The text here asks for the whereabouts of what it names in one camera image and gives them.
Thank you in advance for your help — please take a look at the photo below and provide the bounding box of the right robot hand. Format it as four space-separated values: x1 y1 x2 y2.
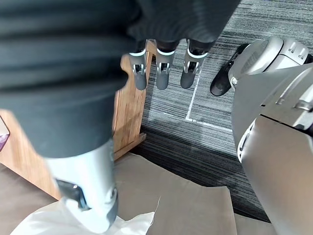
0 0 242 234

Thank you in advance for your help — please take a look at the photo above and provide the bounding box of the brown bed sheet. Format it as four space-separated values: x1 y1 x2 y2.
0 153 277 235

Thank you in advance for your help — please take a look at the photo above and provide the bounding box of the wooden bedside table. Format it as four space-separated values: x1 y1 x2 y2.
0 40 157 200

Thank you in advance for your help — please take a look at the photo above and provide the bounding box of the purple patterned item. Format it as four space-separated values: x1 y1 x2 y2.
0 115 11 151

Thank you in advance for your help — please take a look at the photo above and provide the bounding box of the silver robot leg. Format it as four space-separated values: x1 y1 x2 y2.
230 35 313 235

